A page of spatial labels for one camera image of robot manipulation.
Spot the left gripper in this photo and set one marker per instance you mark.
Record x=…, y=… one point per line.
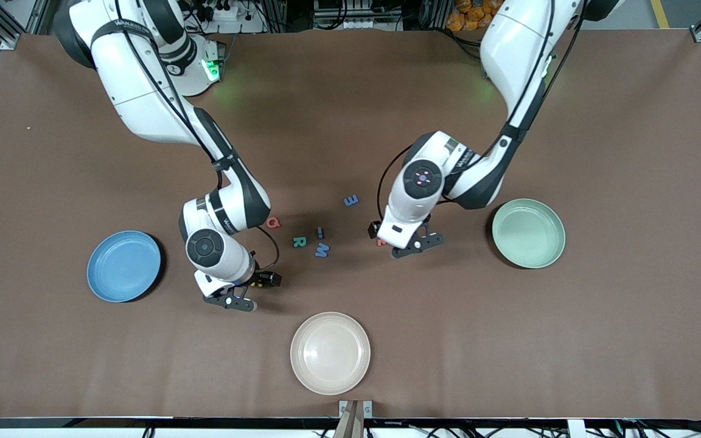
x=374, y=230

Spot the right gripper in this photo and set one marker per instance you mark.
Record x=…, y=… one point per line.
x=267, y=279

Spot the blue foam letter E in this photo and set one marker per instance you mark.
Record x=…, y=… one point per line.
x=351, y=199

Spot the red foam letter G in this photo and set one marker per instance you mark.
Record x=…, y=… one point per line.
x=272, y=222

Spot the green foam letter R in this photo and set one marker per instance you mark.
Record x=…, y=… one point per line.
x=299, y=241

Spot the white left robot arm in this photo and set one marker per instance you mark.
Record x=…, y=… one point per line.
x=515, y=48

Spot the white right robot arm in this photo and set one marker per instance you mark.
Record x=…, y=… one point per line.
x=137, y=91

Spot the green plate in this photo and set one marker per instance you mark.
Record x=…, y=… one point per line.
x=528, y=234

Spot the beige plate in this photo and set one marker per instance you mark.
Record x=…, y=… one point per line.
x=330, y=353

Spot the blue plate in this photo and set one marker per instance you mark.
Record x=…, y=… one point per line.
x=122, y=267

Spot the blue foam letter M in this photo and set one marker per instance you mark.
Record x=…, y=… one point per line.
x=322, y=250

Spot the brown table mat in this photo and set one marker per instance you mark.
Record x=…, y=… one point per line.
x=630, y=334

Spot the orange toy pile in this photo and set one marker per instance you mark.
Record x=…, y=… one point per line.
x=466, y=18

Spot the grey control box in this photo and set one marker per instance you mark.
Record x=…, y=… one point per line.
x=356, y=21

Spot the white power strip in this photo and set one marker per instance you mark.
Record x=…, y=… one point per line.
x=232, y=12

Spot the metal mounting bracket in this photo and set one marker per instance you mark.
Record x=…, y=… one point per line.
x=367, y=408

